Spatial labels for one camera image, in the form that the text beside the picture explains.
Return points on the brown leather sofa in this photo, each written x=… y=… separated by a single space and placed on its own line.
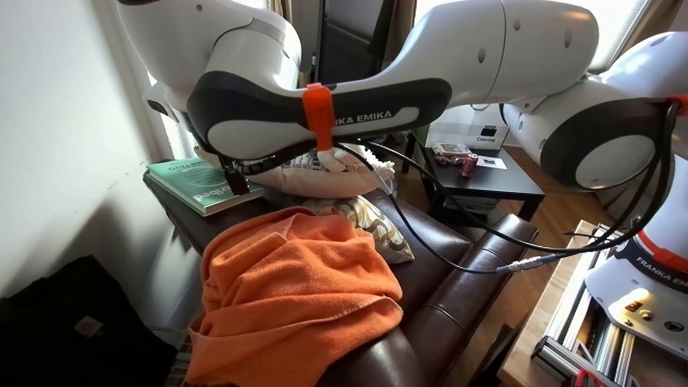
x=444 y=301

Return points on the colourful card game box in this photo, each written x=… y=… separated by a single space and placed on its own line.
x=447 y=150

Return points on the black flat television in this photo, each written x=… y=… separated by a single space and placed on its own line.
x=350 y=34

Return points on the orange fleece blanket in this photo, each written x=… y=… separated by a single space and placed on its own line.
x=287 y=301

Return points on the black fabric bag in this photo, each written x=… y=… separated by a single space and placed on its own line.
x=43 y=344

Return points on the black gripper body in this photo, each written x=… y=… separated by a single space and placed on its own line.
x=233 y=175

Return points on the white fluffy plush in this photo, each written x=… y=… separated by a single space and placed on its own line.
x=368 y=168

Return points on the white paper card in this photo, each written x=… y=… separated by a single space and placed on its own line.
x=491 y=163

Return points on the aluminium rail frame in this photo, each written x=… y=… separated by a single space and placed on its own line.
x=571 y=336

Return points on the black side table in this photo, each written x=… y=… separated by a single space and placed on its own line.
x=501 y=184

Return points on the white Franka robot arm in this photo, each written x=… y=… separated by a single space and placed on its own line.
x=501 y=43

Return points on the blue white woven pillow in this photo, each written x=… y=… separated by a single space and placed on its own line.
x=313 y=184

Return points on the green book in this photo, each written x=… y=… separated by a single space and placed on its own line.
x=189 y=184

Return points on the red soda can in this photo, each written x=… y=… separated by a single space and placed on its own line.
x=468 y=167

